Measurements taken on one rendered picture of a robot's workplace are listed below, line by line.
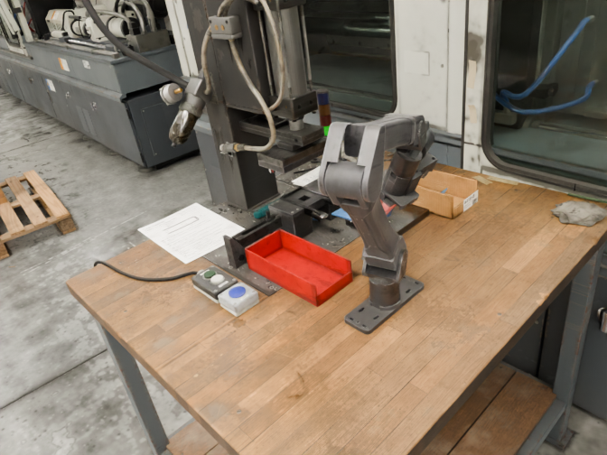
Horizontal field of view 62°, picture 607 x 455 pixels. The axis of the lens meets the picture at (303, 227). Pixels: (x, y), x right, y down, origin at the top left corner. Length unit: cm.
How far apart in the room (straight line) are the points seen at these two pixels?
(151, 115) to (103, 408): 266
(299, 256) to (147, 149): 329
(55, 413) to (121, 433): 36
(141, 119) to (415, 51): 298
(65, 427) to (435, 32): 206
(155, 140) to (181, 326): 340
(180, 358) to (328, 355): 30
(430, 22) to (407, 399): 121
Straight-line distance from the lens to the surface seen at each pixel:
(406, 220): 137
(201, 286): 123
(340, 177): 82
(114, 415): 236
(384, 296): 107
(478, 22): 161
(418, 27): 179
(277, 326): 110
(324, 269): 123
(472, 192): 149
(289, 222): 134
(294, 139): 128
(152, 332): 118
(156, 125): 445
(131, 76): 434
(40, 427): 249
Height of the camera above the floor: 161
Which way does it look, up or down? 30 degrees down
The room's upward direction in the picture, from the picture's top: 8 degrees counter-clockwise
